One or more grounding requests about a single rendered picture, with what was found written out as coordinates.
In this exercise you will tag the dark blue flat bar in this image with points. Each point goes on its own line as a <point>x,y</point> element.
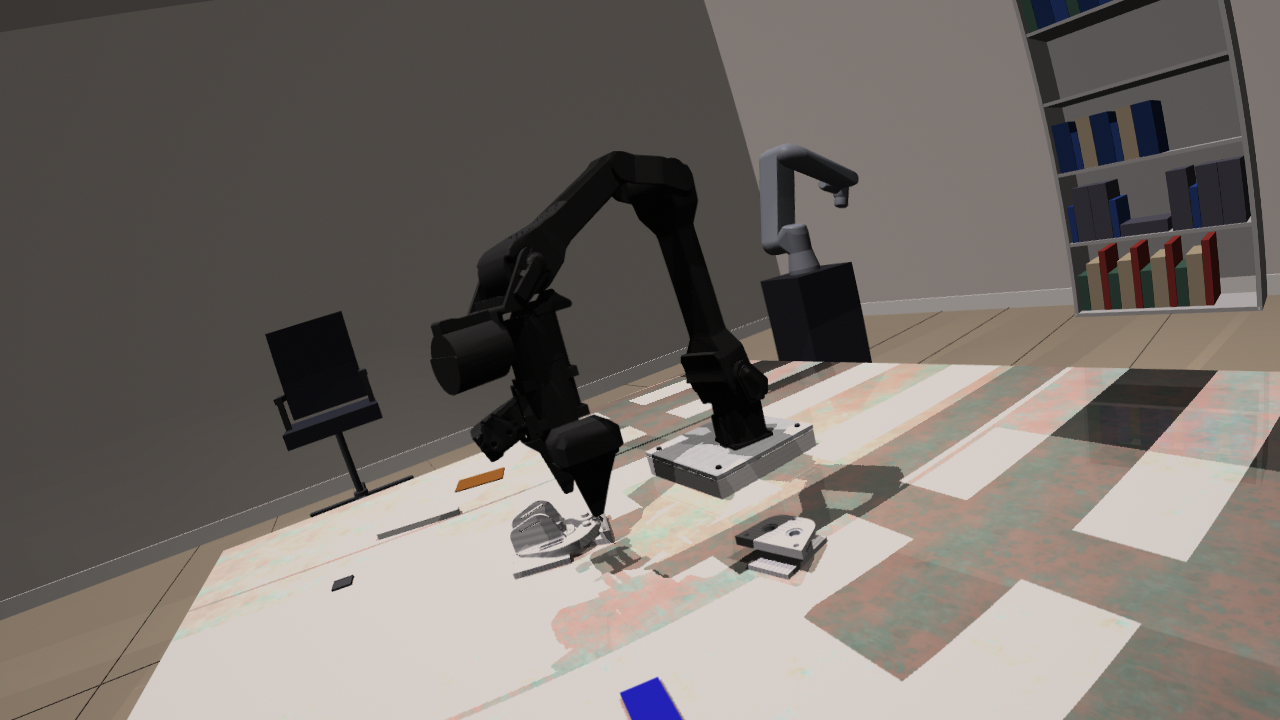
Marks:
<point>649,701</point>

